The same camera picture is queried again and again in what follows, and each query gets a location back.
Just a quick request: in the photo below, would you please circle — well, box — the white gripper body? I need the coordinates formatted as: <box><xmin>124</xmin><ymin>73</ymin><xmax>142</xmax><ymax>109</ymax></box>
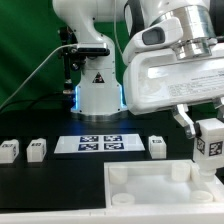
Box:
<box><xmin>123</xmin><ymin>44</ymin><xmax>224</xmax><ymax>115</ymax></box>

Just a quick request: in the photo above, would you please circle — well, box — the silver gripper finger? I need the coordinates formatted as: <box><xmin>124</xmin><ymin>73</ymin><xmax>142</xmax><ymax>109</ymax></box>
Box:
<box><xmin>213</xmin><ymin>97</ymin><xmax>224</xmax><ymax>119</ymax></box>
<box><xmin>172</xmin><ymin>104</ymin><xmax>196</xmax><ymax>139</ymax></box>

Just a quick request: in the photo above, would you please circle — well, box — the white square tabletop part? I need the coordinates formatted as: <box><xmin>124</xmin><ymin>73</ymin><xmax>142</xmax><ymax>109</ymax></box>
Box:
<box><xmin>104</xmin><ymin>160</ymin><xmax>224</xmax><ymax>208</ymax></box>

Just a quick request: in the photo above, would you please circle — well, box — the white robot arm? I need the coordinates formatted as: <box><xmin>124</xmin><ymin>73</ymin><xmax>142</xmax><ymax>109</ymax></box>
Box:
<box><xmin>53</xmin><ymin>0</ymin><xmax>224</xmax><ymax>134</ymax></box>

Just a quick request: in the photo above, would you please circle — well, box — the white marker sheet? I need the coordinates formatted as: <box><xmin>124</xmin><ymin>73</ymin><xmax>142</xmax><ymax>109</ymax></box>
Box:
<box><xmin>54</xmin><ymin>134</ymin><xmax>145</xmax><ymax>154</ymax></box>

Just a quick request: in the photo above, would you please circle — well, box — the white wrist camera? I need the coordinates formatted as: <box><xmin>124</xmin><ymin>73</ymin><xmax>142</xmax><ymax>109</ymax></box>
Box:
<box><xmin>122</xmin><ymin>17</ymin><xmax>183</xmax><ymax>64</ymax></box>

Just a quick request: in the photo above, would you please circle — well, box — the black camera on stand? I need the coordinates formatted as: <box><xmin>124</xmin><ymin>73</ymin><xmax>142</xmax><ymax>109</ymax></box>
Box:
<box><xmin>58</xmin><ymin>26</ymin><xmax>110</xmax><ymax>108</ymax></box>

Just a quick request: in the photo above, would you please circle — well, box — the grey cable left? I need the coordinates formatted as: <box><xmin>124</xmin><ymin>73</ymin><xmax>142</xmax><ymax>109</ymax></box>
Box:
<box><xmin>0</xmin><ymin>43</ymin><xmax>78</xmax><ymax>111</ymax></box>

